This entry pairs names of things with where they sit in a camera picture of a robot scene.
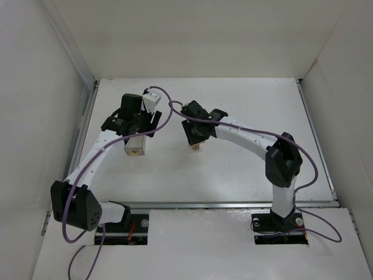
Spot striped dark wood block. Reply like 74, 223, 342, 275
191, 143, 201, 151

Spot clear plastic box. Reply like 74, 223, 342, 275
124, 135, 146, 156

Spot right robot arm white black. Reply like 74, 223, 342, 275
180, 100, 302, 233

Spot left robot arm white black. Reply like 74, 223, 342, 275
51, 91, 161, 231

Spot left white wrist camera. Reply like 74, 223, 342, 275
142, 90, 161, 114

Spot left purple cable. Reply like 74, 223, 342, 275
62, 85, 187, 278

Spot purple cable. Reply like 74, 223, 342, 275
62, 85, 187, 278
168, 100, 342, 243

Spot aluminium rail left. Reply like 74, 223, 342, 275
57, 81, 98, 181

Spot aluminium rail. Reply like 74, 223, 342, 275
119, 200, 340, 209
296, 79, 340, 208
57, 81, 98, 181

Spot aluminium rail front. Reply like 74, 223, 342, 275
119, 200, 340, 209

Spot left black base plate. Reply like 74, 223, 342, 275
103, 209, 150, 246

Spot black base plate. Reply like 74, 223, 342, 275
103, 209, 150, 246
250, 211, 308, 245

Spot aluminium rail right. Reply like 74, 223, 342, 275
296, 79, 340, 208

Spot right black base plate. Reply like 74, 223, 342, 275
250, 211, 308, 245

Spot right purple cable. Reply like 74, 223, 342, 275
168, 100, 342, 243

